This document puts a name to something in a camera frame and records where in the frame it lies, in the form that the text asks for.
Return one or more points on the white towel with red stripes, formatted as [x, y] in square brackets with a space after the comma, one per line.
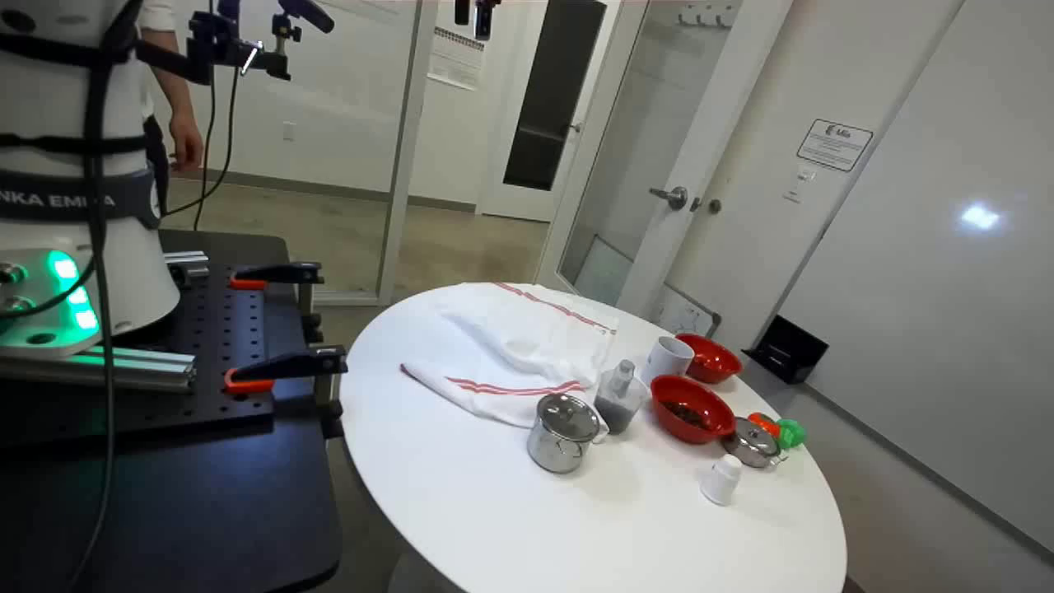
[515, 340]

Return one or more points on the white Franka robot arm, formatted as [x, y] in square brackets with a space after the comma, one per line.
[67, 119]

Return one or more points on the white glass door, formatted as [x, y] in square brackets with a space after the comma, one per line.
[720, 110]

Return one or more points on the silver door knob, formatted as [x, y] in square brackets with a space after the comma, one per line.
[714, 204]

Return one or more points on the person in pink shirt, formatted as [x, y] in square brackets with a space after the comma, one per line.
[182, 136]

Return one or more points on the black clamp with orange grip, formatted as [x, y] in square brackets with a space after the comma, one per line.
[286, 362]
[275, 271]

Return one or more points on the short aluminium extrusion piece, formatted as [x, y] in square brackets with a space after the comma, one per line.
[186, 260]

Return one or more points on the glass shaker bottle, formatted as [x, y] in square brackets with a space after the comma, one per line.
[617, 401]

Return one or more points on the empty red bowl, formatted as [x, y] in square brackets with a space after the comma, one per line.
[714, 359]

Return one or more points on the small metal pot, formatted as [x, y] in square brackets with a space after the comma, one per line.
[557, 439]

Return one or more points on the red bowl with dark contents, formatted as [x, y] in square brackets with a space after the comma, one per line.
[692, 414]

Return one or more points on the small orange toy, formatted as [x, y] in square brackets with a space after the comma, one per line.
[762, 424]

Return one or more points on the small green toy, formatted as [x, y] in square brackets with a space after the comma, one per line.
[793, 435]

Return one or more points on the small white cup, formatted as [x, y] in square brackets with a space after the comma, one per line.
[720, 482]

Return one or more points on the black perforated robot table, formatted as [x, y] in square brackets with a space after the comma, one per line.
[199, 504]

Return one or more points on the white glass wall post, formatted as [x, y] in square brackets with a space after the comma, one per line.
[411, 144]

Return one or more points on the black camera mount rig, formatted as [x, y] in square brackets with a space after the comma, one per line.
[214, 45]

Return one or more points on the white paper wall sign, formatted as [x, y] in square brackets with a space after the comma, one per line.
[835, 146]

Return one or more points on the aluminium extrusion rail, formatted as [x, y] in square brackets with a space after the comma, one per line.
[133, 365]

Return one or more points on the large white wall whiteboard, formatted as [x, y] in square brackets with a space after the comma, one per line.
[942, 274]

